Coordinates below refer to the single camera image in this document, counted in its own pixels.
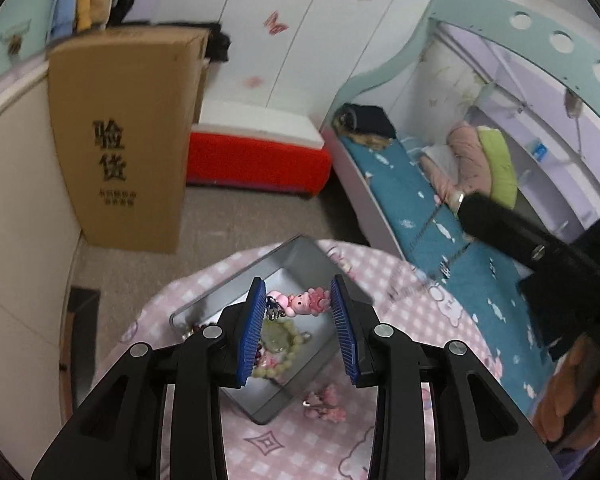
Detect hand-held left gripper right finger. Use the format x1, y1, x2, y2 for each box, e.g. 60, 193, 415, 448
330, 274, 563, 480

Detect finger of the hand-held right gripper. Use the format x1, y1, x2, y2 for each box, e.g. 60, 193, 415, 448
452, 191, 572, 275

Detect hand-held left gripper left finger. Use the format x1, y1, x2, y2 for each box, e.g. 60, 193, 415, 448
30, 276, 267, 480

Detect pale green jade pendant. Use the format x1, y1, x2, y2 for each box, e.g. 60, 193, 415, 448
259, 322, 293, 353

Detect green bead bracelet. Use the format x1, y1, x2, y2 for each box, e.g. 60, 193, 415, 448
250, 320, 313, 386

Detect pink keychain charm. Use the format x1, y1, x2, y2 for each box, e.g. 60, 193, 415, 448
265, 286, 333, 321

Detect grey box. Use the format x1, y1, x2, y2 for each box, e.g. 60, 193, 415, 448
169, 235, 376, 426

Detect person's right hand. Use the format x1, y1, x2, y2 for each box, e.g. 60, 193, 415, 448
532, 335, 600, 453

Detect pink and green quilt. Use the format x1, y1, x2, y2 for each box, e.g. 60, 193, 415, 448
420, 120, 518, 211

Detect blue candy print bedsheet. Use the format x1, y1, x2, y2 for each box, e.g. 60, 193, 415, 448
337, 132, 576, 421

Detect white pillow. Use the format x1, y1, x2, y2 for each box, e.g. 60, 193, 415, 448
420, 144, 461, 171

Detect pink checkered tablecloth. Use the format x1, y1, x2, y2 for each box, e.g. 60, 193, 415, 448
97, 239, 551, 480

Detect grey metal support rod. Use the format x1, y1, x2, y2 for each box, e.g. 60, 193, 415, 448
572, 115, 588, 161

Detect tan folded garment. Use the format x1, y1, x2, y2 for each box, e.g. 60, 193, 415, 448
347, 130, 393, 151

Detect dark folded clothes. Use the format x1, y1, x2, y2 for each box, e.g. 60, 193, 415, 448
337, 104, 396, 138

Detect red storage ottoman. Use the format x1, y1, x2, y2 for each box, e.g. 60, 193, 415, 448
186, 130, 333, 196

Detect large cardboard box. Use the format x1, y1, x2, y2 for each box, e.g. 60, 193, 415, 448
47, 27, 211, 255

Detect white wardrobe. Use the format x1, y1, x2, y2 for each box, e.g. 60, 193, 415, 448
135, 0, 441, 126

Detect teal bunk bed frame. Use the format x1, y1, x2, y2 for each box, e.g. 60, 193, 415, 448
320, 0, 600, 271

